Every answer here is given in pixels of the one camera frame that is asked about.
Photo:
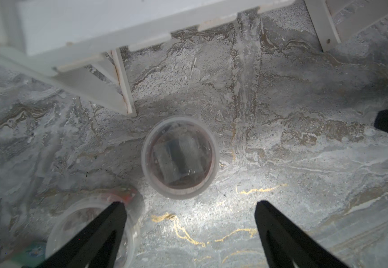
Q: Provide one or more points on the clear seed container centre left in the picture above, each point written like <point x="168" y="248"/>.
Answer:
<point x="180" y="157"/>

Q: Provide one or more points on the green white lid jar left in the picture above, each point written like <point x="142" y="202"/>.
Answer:
<point x="29" y="257"/>

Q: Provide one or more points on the clear seed container far left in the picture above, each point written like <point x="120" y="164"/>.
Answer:
<point x="83" y="212"/>

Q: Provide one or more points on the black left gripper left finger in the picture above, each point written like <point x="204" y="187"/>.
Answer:
<point x="97" y="245"/>

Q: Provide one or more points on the white slatted wooden shelf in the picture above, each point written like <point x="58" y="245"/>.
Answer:
<point x="75" y="45"/>

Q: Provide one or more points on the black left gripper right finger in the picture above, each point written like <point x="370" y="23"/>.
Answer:
<point x="286" y="245"/>

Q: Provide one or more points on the clear seed container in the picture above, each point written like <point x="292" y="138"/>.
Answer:
<point x="83" y="212"/>
<point x="180" y="157"/>

